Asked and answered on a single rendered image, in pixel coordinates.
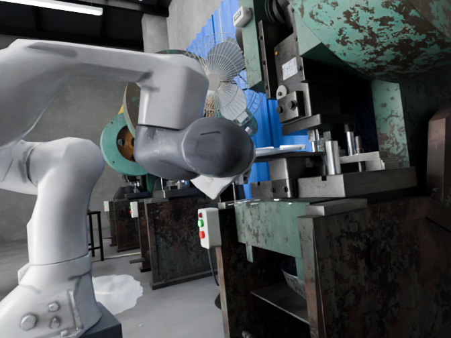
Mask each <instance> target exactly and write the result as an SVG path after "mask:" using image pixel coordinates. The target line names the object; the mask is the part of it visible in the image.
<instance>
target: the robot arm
mask: <svg viewBox="0 0 451 338"><path fill-rule="evenodd" d="M74 78H95V79H103V80H118V81H126V82H135V83H136V84H137V85H138V86H139V87H140V88H141V93H140V108H139V115H138V124H137V125H136V134H135V141H134V152H133V155H134V158H135V160H136V162H137V163H138V164H139V165H141V167H143V169H145V171H147V172H148V173H149V174H153V175H155V176H159V177H161V178H164V179H171V180H186V181H188V180H190V181H191V182H192V183H193V184H194V185H195V186H196V187H197V188H198V189H199V190H201V191H202V192H204V193H205V194H206V195H207V196H209V197H210V198H211V199H216V198H217V197H218V196H219V195H220V194H221V193H222V192H223V191H224V190H225V189H226V188H227V187H228V186H229V185H230V184H231V183H233V182H234V181H235V183H236V185H241V184H248V179H249V176H250V173H251V171H252V169H251V167H252V165H253V162H254V160H255V158H256V147H255V144H254V142H253V141H252V138H251V137H250V136H249V135H250V134H251V132H252V130H251V129H250V128H249V127H247V128H246V129H245V130H244V129H243V125H242V124H241V123H239V124H237V123H234V122H233V121H230V120H229V119H226V118H223V117H203V110H204V105H205V100H206V96H207V92H208V88H209V79H208V77H207V75H206V73H205V71H204V69H203V68H202V67H201V65H200V64H199V63H198V62H197V61H196V60H195V59H193V58H189V57H188V56H184V55H182V54H153V53H145V52H134V51H129V50H118V49H113V48H103V47H98V46H88V45H82V44H72V43H66V42H53V41H42V40H22V39H17V40H16V41H14V42H13V43H12V44H11V45H10V46H9V47H8V48H6V49H3V50H0V188H2V189H6V190H12V191H15V192H21V193H25V194H34V195H37V196H38V199H37V201H36V206H35V208H34V212H33V215H32V218H31V220H30V222H29V223H28V224H27V230H28V248H29V258H30V262H29V263H27V264H26V265H25V266H24V267H22V268H21V269H20V270H18V282H19V286H17V287H16V288H15V289H14V290H13V291H12V292H11V293H9V294H8V295H7V296H6V297H5V298H4V299H3V300H2V301H1V302H0V338H79V337H80V336H81V335H82V334H83V333H84V332H85V331H86V330H88V329H90V328H91V327H92V326H93V325H95V324H96V323H97V322H98V321H99V319H100V318H101V317H102V313H101V310H100V308H99V305H98V304H97V301H96V298H95V291H94V288H93V281H92V277H93V267H92V260H91V254H90V253H89V248H88V235H87V211H88V208H89V203H90V199H91V194H92V191H93V188H94V186H95V185H96V183H97V181H98V179H99V178H100V177H101V175H102V173H103V171H104V165H105V162H104V157H103V154H102V152H101V150H100V149H99V147H98V146H97V145H95V144H94V143H93V142H92V141H91V140H88V139H81V138H75V137H66V138H62V139H58V140H54V141H51V142H26V141H24V140H22V138H23V137H24V136H25V135H26V134H27V133H29V132H30V131H31V130H32V129H33V128H34V126H35V125H36V124H37V122H38V120H39V119H40V118H41V116H42V114H43V113H44V112H45V110H46V108H47V107H48V106H49V104H50V102H51V101H52V99H53V98H54V96H55V95H56V93H57V92H58V90H59V89H61V88H62V87H63V86H64V85H66V84H67V83H69V82H70V81H71V80H73V79H74ZM202 117H203V118H202Z"/></svg>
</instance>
